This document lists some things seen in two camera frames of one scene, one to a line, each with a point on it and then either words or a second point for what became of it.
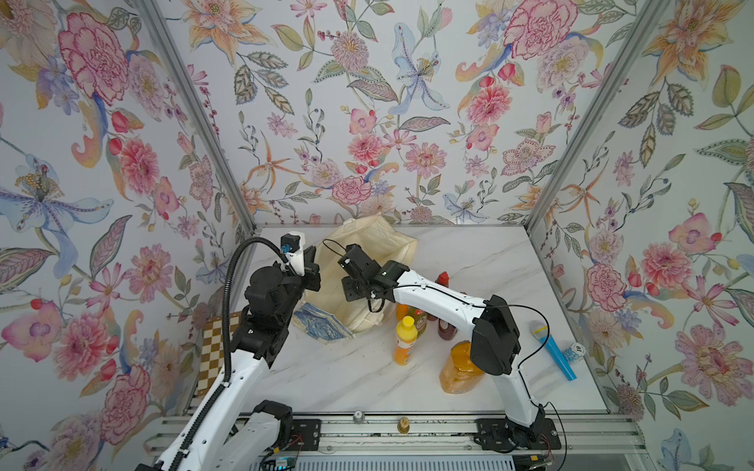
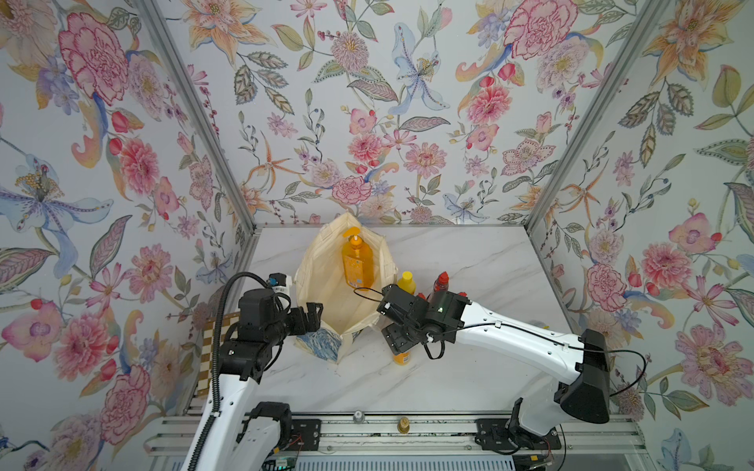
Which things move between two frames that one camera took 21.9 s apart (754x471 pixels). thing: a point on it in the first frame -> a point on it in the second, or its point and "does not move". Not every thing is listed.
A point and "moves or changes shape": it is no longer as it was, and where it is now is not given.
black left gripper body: (296, 286) -> (296, 323)
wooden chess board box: (211, 357) does not move
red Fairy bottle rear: (443, 279) does not move
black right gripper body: (353, 291) -> (394, 337)
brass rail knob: (403, 425) does not move
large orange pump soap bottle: (458, 374) moves or changes shape
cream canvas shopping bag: (378, 241) moves or changes shape
